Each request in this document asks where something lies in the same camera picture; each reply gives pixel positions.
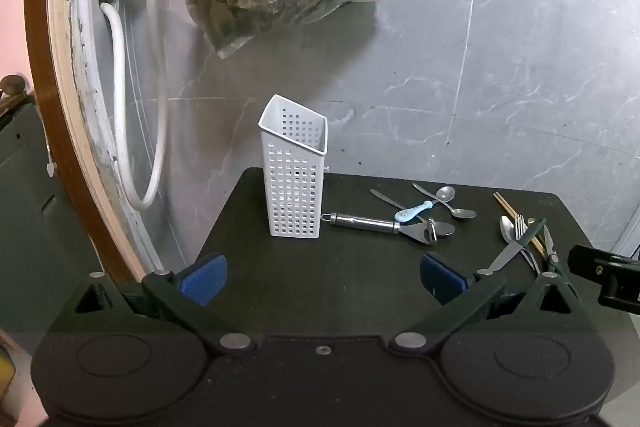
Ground light grey door frame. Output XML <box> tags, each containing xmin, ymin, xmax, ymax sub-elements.
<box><xmin>617</xmin><ymin>142</ymin><xmax>640</xmax><ymax>258</ymax></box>

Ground steel can opener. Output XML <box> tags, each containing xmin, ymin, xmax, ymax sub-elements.
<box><xmin>321</xmin><ymin>212</ymin><xmax>437</xmax><ymax>246</ymax></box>

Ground dark cabinet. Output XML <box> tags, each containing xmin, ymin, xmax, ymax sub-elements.
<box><xmin>0</xmin><ymin>74</ymin><xmax>143</xmax><ymax>333</ymax></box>

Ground steel fork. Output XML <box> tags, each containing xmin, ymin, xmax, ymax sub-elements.
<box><xmin>514</xmin><ymin>214</ymin><xmax>543</xmax><ymax>275</ymax></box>

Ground white hose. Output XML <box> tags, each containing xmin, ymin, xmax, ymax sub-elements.
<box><xmin>99</xmin><ymin>0</ymin><xmax>171</xmax><ymax>212</ymax></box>

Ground brass knob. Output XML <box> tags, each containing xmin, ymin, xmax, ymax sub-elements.
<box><xmin>0</xmin><ymin>75</ymin><xmax>27</xmax><ymax>108</ymax></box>

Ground yellow object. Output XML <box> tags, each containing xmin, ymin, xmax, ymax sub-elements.
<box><xmin>0</xmin><ymin>344</ymin><xmax>17</xmax><ymax>400</ymax></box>

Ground black-handled scissors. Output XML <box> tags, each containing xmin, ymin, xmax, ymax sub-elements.
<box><xmin>542</xmin><ymin>226</ymin><xmax>576</xmax><ymax>280</ymax></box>

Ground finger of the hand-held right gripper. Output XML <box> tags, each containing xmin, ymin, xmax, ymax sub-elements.
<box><xmin>568</xmin><ymin>244</ymin><xmax>618</xmax><ymax>280</ymax></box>

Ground wooden door frame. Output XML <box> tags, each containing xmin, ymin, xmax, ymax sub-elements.
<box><xmin>24</xmin><ymin>0</ymin><xmax>156</xmax><ymax>283</ymax></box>

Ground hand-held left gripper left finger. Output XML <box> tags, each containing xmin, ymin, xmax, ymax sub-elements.
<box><xmin>56</xmin><ymin>253</ymin><xmax>257</xmax><ymax>356</ymax></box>

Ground white perforated utensil holder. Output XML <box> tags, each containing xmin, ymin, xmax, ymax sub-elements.
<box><xmin>258</xmin><ymin>94</ymin><xmax>329</xmax><ymax>239</ymax></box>

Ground steel spoon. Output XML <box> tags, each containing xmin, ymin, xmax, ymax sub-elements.
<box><xmin>370</xmin><ymin>189</ymin><xmax>457</xmax><ymax>238</ymax></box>
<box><xmin>411</xmin><ymin>183</ymin><xmax>478</xmax><ymax>222</ymax></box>
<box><xmin>499</xmin><ymin>215</ymin><xmax>541</xmax><ymax>270</ymax></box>

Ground blue-handled spoon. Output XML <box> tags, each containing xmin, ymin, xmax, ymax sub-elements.
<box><xmin>394</xmin><ymin>186</ymin><xmax>457</xmax><ymax>224</ymax></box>

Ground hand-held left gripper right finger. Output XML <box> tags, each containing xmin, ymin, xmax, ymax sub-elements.
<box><xmin>388</xmin><ymin>252</ymin><xmax>590</xmax><ymax>356</ymax></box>

